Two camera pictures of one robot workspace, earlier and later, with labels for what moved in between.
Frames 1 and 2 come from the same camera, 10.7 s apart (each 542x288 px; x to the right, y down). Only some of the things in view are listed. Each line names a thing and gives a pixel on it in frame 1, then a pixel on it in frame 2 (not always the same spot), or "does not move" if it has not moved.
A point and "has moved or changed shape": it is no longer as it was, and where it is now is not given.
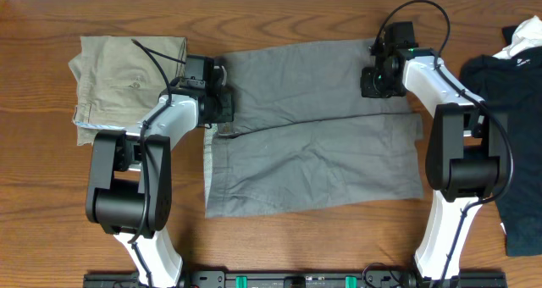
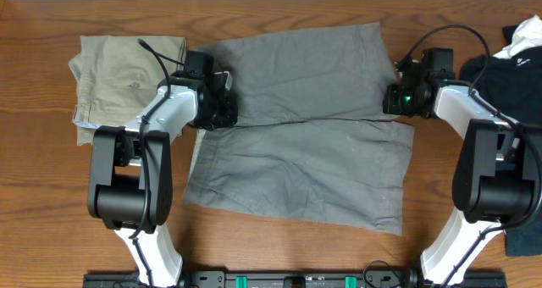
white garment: [527, 36] does not move
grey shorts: [303, 135] has moved or changed shape
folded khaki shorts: [117, 84] does not move
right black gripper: [367, 91] → [390, 103]
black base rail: [297, 279] does not move
